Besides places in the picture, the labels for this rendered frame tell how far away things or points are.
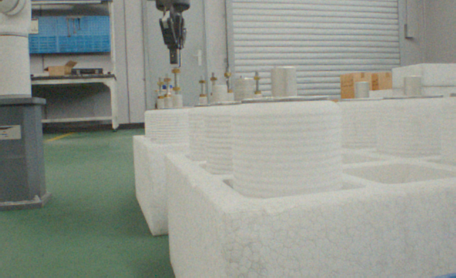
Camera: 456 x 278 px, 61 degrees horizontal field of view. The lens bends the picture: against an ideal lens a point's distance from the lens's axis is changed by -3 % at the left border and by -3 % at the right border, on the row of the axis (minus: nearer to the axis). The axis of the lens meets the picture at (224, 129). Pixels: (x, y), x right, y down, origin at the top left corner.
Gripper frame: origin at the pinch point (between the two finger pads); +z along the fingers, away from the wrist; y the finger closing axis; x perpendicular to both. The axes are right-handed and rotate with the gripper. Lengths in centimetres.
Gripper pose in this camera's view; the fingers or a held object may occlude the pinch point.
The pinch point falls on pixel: (174, 58)
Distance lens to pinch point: 87.7
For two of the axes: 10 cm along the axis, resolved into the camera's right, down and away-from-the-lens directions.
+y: 1.8, -0.6, 9.8
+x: -9.8, 0.3, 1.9
